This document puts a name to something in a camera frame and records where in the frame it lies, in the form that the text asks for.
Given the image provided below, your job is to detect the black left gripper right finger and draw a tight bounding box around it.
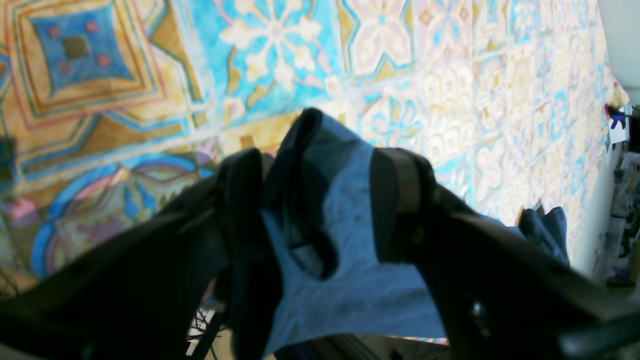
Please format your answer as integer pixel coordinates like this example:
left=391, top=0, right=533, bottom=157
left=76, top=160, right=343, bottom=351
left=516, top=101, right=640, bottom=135
left=370, top=148, right=639, bottom=360

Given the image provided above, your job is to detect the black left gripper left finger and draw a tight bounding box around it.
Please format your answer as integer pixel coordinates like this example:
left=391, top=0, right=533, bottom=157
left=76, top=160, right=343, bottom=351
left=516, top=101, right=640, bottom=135
left=0, top=148, right=282, bottom=360

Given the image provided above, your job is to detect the dark blue t-shirt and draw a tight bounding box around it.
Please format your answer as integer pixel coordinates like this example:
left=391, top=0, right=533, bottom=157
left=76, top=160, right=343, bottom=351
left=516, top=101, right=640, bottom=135
left=260, top=107, right=571, bottom=358

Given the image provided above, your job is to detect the colourful patterned tablecloth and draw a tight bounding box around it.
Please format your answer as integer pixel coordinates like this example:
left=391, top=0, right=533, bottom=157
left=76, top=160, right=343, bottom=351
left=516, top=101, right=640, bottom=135
left=1, top=0, right=619, bottom=299

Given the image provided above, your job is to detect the blue clamp front left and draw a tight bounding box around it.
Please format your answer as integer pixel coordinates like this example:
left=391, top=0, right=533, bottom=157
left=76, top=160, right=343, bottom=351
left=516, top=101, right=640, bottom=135
left=605, top=103, right=630, bottom=145

